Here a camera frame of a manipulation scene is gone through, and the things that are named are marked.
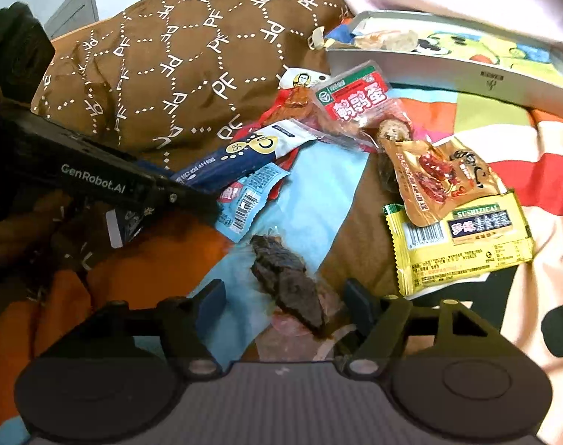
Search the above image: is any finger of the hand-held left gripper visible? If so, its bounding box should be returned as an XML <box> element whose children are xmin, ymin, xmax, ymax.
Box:
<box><xmin>144</xmin><ymin>175</ymin><xmax>220</xmax><ymax>218</ymax></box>

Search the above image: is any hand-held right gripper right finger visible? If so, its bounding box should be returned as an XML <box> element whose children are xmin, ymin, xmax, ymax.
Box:
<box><xmin>344</xmin><ymin>278</ymin><xmax>478</xmax><ymax>377</ymax></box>

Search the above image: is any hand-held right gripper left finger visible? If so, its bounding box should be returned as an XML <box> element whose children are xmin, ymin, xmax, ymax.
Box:
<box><xmin>92</xmin><ymin>279</ymin><xmax>227</xmax><ymax>377</ymax></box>

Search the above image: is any light blue snack packet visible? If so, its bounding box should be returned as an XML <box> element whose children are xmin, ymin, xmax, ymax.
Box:
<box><xmin>215</xmin><ymin>164</ymin><xmax>291</xmax><ymax>243</ymax></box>

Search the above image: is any dark jerky clear packet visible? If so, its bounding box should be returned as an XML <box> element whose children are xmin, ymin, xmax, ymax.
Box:
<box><xmin>249</xmin><ymin>234</ymin><xmax>331</xmax><ymax>335</ymax></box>

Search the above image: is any white and blue stick packet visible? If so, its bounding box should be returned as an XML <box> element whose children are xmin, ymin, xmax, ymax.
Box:
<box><xmin>170</xmin><ymin>119</ymin><xmax>324</xmax><ymax>194</ymax></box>

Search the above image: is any yellow snack packet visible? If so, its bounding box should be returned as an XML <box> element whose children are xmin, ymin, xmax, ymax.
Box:
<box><xmin>384</xmin><ymin>190</ymin><xmax>536</xmax><ymax>297</ymax></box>

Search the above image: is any gold snack packet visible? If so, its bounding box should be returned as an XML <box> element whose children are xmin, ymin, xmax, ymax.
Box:
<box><xmin>381</xmin><ymin>136</ymin><xmax>508</xmax><ymax>228</ymax></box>

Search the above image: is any red label egg packet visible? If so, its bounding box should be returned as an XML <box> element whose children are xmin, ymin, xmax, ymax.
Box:
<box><xmin>315</xmin><ymin>60</ymin><xmax>416</xmax><ymax>191</ymax></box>

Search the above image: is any grey shallow box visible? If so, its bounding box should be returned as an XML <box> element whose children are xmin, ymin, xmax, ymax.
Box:
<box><xmin>325</xmin><ymin>9</ymin><xmax>563</xmax><ymax>123</ymax></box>

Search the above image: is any pink sausage packet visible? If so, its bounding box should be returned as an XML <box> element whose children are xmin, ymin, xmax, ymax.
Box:
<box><xmin>263</xmin><ymin>287</ymin><xmax>357</xmax><ymax>363</ymax></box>

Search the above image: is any large red snack packet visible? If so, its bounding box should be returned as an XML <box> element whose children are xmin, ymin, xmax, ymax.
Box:
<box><xmin>251</xmin><ymin>97</ymin><xmax>379</xmax><ymax>201</ymax></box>

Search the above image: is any brown quilt with white print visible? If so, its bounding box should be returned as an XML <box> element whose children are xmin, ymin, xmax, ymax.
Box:
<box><xmin>0</xmin><ymin>0</ymin><xmax>354</xmax><ymax>288</ymax></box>

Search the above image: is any grey door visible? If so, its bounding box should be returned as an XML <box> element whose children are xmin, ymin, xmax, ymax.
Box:
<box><xmin>45</xmin><ymin>0</ymin><xmax>99</xmax><ymax>40</ymax></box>

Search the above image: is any white top tofu packet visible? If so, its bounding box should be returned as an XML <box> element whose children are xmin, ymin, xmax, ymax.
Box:
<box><xmin>279</xmin><ymin>69</ymin><xmax>333</xmax><ymax>119</ymax></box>

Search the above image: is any colourful printed bedsheet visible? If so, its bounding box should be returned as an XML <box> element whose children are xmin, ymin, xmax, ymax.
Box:
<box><xmin>0</xmin><ymin>79</ymin><xmax>563</xmax><ymax>445</ymax></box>

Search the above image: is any beige cracker packet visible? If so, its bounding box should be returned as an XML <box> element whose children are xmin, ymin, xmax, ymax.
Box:
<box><xmin>354</xmin><ymin>28</ymin><xmax>420</xmax><ymax>53</ymax></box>

